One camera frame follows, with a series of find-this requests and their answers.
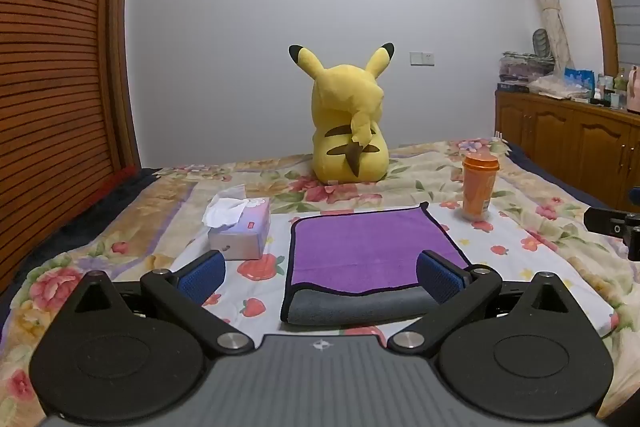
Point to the grey padded object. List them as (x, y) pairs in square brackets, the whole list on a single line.
[(542, 42)]

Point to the tissue box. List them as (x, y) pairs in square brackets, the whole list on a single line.
[(245, 232)]

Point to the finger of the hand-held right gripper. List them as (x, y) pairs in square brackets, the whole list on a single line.
[(602, 219)]

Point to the orange plastic bottle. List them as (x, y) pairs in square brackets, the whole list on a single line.
[(479, 192)]

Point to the wooden louvred wardrobe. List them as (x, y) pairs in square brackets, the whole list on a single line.
[(55, 72)]

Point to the pink container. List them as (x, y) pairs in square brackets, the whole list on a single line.
[(634, 89)]

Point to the white wall socket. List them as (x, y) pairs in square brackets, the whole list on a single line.
[(421, 59)]

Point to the green bottle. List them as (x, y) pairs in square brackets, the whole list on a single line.
[(620, 82)]

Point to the wooden cabinet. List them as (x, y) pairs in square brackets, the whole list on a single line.
[(565, 137)]

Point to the blue packet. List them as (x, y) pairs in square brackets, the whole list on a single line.
[(580, 78)]

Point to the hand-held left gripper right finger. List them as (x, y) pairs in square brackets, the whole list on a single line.
[(440, 275)]

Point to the purple and grey towel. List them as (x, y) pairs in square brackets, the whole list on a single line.
[(365, 242)]

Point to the beige cloth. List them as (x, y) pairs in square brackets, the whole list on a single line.
[(555, 86)]

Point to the yellow plush toy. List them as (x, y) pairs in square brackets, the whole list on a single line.
[(347, 117)]

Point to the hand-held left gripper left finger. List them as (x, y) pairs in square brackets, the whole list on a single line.
[(202, 275)]

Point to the floral bed sheet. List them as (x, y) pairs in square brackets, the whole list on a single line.
[(165, 207)]

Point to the stack of folded clothes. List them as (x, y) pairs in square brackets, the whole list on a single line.
[(522, 69)]

